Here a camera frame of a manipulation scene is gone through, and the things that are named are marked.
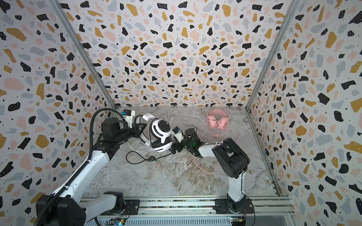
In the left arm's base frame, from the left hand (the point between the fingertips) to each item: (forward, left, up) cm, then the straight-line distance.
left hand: (145, 122), depth 76 cm
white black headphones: (-12, -10, +8) cm, 18 cm away
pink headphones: (+20, -46, -21) cm, 54 cm away
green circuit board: (-42, +13, -27) cm, 52 cm away
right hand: (-1, -10, -17) cm, 20 cm away
